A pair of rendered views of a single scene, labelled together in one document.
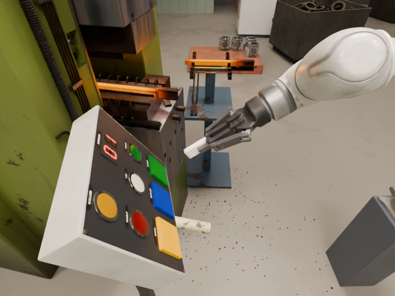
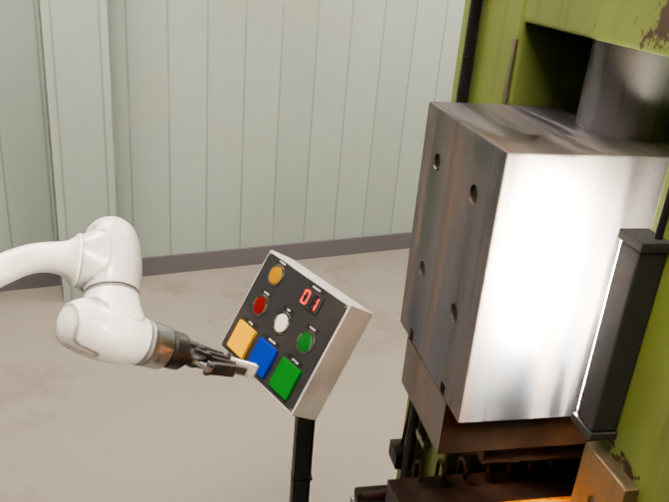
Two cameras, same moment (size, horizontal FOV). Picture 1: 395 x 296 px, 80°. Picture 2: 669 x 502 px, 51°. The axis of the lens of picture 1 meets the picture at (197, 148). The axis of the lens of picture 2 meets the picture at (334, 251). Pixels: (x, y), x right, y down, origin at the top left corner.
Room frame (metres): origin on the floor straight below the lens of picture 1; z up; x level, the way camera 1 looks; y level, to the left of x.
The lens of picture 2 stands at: (1.69, -0.37, 1.90)
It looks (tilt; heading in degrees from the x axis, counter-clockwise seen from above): 23 degrees down; 155
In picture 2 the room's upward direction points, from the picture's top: 5 degrees clockwise
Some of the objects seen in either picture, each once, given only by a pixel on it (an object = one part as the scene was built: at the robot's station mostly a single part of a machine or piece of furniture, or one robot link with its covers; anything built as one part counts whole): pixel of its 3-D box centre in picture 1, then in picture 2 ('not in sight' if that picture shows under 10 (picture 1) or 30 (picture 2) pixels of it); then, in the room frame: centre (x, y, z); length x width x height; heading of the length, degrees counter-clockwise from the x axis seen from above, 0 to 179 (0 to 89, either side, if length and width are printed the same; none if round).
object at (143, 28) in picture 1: (90, 26); (538, 385); (0.92, 0.39, 1.25); 0.42 x 0.20 x 0.10; 78
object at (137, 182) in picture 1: (137, 183); (281, 323); (0.33, 0.13, 1.09); 0.05 x 0.03 x 0.04; 168
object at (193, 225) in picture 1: (158, 218); not in sight; (0.52, 0.16, 0.62); 0.44 x 0.05 x 0.05; 78
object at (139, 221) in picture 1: (139, 222); (260, 305); (0.23, 0.11, 1.09); 0.05 x 0.03 x 0.04; 168
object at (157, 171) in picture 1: (157, 171); (286, 378); (0.44, 0.11, 1.01); 0.07 x 0.05 x 0.07; 13
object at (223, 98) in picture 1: (209, 101); not in sight; (1.37, -0.08, 0.67); 0.40 x 0.30 x 0.02; 177
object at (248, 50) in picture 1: (224, 53); not in sight; (3.59, -0.41, 0.16); 1.11 x 0.77 x 0.31; 91
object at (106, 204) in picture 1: (106, 205); (276, 275); (0.22, 0.15, 1.16); 0.05 x 0.03 x 0.04; 168
